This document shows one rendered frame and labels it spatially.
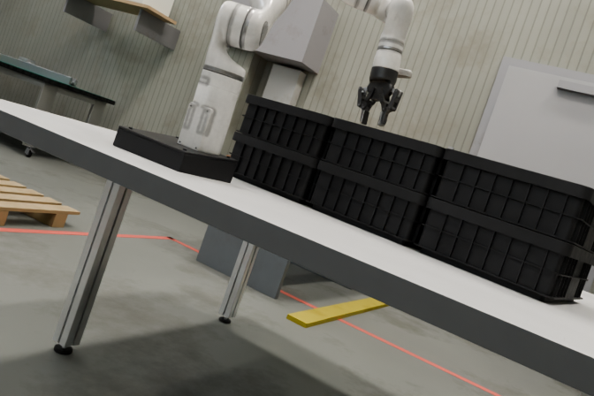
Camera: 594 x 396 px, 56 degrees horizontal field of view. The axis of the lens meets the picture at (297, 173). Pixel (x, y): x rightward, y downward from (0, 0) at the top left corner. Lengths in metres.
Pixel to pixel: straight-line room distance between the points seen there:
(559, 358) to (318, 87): 4.78
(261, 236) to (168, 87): 5.54
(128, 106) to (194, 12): 1.28
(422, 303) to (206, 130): 0.66
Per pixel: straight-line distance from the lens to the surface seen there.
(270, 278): 3.37
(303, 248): 0.79
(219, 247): 3.55
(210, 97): 1.22
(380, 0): 1.63
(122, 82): 6.78
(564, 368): 0.73
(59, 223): 3.46
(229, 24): 1.24
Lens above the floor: 0.79
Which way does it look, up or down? 1 degrees down
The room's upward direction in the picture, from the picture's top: 19 degrees clockwise
